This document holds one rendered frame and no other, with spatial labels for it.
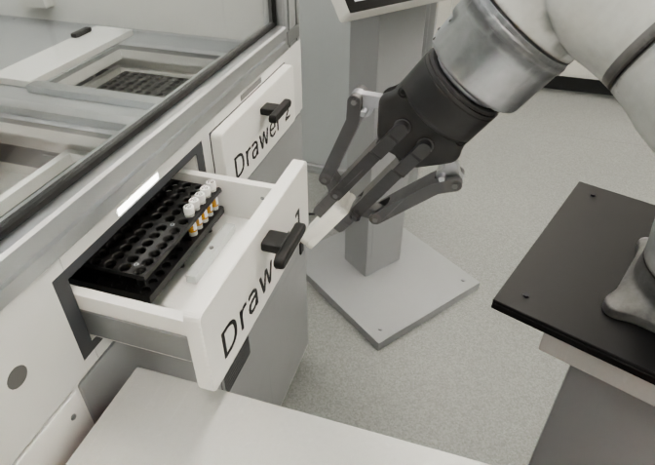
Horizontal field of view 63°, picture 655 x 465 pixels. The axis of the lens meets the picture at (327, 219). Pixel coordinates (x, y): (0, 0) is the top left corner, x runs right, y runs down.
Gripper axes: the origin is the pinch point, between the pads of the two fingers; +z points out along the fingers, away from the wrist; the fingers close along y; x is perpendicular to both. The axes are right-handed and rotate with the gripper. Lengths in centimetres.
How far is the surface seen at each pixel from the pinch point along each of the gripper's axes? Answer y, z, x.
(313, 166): -8, 107, -154
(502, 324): -81, 60, -85
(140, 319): 8.7, 14.3, 12.7
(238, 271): 4.0, 6.9, 6.7
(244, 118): 15.2, 14.5, -24.4
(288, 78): 14.7, 15.4, -43.4
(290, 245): 1.0, 5.3, 0.8
